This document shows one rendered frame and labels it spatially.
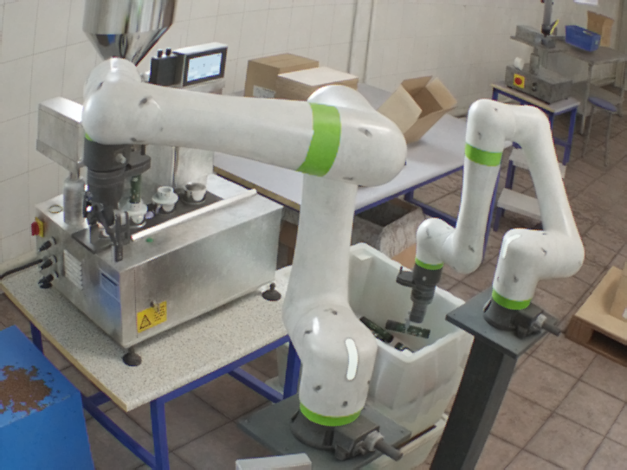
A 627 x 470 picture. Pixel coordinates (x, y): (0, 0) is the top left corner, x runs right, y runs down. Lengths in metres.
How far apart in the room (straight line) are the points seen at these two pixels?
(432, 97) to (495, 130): 1.57
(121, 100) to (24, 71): 2.30
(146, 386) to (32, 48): 1.92
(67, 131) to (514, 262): 1.20
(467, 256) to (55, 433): 1.33
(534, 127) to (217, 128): 1.21
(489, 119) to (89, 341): 1.25
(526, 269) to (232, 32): 2.67
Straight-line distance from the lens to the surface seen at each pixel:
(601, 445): 3.25
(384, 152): 1.23
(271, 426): 1.58
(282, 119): 1.18
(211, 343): 2.11
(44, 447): 2.18
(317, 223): 1.46
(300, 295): 1.54
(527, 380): 3.50
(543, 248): 1.96
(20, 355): 2.29
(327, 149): 1.20
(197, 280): 2.08
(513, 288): 1.97
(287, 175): 3.13
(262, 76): 3.81
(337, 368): 1.41
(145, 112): 1.13
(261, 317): 2.23
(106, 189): 1.32
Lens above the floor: 1.96
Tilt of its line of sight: 27 degrees down
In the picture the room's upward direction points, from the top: 7 degrees clockwise
